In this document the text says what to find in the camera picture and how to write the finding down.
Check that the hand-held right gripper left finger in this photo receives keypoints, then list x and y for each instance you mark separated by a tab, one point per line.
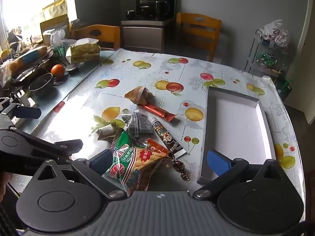
99	163

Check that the orange biscuit packet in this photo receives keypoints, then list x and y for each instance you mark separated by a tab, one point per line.
147	167

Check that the green and red snack bag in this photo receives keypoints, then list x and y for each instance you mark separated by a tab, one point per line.
121	157

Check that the black mug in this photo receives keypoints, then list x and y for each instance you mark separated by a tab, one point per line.
130	15

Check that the white plastic bag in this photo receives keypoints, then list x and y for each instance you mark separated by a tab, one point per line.
275	33

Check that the brown pastry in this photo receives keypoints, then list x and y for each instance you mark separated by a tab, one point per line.
139	95

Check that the white power strip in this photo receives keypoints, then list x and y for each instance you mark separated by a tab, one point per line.
24	99

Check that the pile of green candy packets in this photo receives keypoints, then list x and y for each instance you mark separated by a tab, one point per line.
265	59

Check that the grey cabinet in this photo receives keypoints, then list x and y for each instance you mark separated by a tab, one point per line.
145	35

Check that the black and white snack packet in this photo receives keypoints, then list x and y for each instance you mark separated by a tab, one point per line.
137	126

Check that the metal storage cart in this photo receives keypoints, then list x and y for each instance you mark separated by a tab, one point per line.
268	54

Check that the orange foil snack bar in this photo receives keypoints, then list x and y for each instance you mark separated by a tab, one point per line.
160	111

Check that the small beige snack packet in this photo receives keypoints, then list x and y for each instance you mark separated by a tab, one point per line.
107	131

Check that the brown foil candy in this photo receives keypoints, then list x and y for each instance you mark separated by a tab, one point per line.
181	169

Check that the yellow tissue pack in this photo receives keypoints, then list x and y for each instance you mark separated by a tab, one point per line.
83	50

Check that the orange fruit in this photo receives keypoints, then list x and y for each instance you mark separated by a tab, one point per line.
57	70

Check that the yellow paper bag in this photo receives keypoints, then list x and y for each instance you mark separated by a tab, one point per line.
55	9

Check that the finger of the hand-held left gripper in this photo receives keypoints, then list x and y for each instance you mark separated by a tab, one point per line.
69	146
27	112

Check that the small black cup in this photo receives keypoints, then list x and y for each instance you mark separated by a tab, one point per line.
71	69

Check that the green shopping bag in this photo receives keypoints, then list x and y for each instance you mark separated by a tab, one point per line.
283	88

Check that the fruit printed tablecloth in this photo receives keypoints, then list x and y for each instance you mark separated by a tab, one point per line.
152	68

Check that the black oven on cabinet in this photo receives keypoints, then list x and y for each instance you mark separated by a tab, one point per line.
155	2

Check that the plastic bottle green label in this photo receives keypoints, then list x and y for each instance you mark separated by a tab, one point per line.
57	46

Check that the dark metal bowl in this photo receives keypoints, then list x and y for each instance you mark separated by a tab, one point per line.
41	83

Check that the yellow wooden chair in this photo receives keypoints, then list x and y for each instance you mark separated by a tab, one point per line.
196	29
98	34

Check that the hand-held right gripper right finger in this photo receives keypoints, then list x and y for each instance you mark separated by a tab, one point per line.
219	162

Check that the dark brown snack tube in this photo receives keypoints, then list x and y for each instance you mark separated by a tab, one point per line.
167	137

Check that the white shallow cardboard box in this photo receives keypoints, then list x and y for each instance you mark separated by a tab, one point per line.
236	127

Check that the blue orange striped bundle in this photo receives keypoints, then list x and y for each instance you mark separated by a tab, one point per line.
24	59

